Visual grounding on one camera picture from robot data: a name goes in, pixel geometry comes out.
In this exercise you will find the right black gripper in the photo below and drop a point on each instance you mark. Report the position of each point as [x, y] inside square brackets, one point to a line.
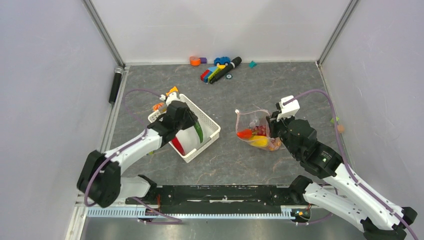
[271, 119]

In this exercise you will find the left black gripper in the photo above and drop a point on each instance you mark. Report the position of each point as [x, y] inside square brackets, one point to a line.
[192, 118]

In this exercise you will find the purple toy grape bunch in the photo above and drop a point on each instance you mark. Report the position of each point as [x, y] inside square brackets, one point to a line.
[260, 130]

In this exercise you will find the green toy chili pepper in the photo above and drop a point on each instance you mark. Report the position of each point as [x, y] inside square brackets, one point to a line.
[199, 131]

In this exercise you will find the yellow toy fruit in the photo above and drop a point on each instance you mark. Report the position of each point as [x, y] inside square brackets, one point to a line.
[258, 141]

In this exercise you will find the clear zip top bag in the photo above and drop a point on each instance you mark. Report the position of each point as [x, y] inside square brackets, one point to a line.
[251, 119]

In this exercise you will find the orange toy carrot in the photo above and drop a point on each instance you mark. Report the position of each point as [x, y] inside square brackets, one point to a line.
[246, 134]

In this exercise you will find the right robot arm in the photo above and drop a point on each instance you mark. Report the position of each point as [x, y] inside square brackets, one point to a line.
[372, 214]

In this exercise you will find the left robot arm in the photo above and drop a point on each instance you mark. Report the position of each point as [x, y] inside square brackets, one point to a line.
[101, 177]

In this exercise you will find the orange toy peeled tangerine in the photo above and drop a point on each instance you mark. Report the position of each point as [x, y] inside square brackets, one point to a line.
[158, 107]

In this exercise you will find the red toy chili pepper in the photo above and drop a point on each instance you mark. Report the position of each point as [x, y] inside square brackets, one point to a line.
[176, 143]

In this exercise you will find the white perforated plastic basket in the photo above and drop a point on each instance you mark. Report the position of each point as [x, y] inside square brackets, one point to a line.
[188, 138]

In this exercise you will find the orange toy building block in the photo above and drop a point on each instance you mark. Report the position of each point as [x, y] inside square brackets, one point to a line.
[172, 90]

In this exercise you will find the multicolour toy block stack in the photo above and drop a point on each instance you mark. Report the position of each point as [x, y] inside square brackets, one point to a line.
[210, 73]

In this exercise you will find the green toy cube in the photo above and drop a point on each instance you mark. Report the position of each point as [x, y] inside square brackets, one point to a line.
[335, 120]

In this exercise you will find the teal toy block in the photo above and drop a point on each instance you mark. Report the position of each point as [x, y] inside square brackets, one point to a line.
[252, 64]

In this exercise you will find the blue toy car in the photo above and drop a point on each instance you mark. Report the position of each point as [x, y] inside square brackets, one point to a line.
[224, 60]

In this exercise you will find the black microphone on table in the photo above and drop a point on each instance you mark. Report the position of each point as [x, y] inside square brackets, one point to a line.
[232, 65]

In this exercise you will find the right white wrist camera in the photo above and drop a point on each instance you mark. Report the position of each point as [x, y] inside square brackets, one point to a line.
[286, 110]

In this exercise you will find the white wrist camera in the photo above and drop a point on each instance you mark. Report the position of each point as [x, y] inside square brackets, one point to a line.
[168, 99]
[286, 110]

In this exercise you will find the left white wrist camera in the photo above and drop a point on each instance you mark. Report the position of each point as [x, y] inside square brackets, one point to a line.
[168, 99]

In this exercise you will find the black microphone by wall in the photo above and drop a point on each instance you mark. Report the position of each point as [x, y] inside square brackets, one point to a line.
[116, 83]

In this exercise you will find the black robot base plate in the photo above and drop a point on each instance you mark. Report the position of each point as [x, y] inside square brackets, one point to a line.
[220, 199]

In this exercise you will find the white slotted cable duct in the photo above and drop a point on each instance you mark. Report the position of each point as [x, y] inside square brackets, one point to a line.
[143, 213]

